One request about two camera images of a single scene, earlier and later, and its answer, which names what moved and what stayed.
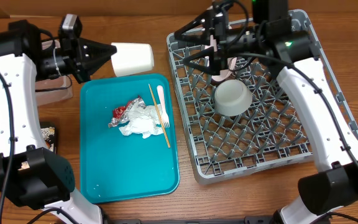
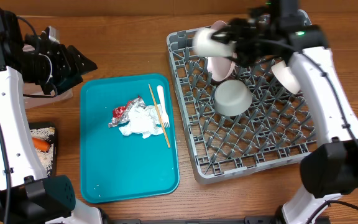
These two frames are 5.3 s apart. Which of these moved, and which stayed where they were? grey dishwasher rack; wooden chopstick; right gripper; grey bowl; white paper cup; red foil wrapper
Moved: white paper cup; right gripper
Stayed: wooden chopstick; grey bowl; grey dishwasher rack; red foil wrapper
